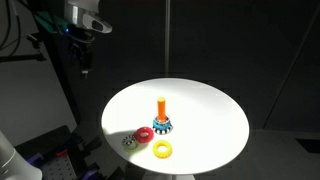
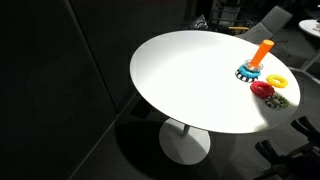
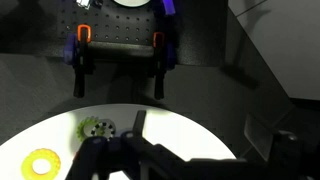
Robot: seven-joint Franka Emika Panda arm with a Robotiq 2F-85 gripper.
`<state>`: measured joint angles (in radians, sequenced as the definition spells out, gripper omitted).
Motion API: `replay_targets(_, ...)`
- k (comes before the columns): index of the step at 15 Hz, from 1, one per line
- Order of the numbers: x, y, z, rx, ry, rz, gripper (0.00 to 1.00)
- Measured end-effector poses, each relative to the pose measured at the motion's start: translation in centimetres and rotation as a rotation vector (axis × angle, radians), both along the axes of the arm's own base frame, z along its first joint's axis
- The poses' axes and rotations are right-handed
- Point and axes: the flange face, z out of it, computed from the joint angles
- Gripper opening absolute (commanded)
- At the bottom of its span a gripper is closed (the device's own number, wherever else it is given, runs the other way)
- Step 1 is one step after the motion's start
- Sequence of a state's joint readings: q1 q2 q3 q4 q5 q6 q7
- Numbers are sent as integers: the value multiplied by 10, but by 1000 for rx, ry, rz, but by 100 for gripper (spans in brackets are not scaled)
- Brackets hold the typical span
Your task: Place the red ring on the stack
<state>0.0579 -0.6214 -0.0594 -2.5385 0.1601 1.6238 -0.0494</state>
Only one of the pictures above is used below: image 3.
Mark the yellow toy ring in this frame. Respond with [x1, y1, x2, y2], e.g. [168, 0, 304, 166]
[21, 148, 62, 180]

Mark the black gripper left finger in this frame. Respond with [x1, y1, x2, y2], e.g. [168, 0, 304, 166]
[64, 109, 188, 180]

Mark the black clamp orange tip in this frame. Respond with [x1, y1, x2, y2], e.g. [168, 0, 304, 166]
[152, 31, 167, 101]
[72, 24, 93, 99]

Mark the green checkered toy ring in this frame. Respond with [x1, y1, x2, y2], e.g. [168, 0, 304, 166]
[76, 116, 117, 143]

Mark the purple clamp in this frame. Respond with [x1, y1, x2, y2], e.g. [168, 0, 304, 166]
[63, 33, 80, 66]
[161, 0, 177, 16]
[166, 42, 177, 71]

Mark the black perforated breadboard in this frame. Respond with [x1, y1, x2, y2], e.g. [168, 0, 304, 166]
[57, 0, 178, 57]

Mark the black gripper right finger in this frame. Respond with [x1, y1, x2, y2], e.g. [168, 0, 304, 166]
[239, 114, 320, 180]

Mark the small white box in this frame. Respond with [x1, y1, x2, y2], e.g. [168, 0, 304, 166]
[75, 0, 92, 8]

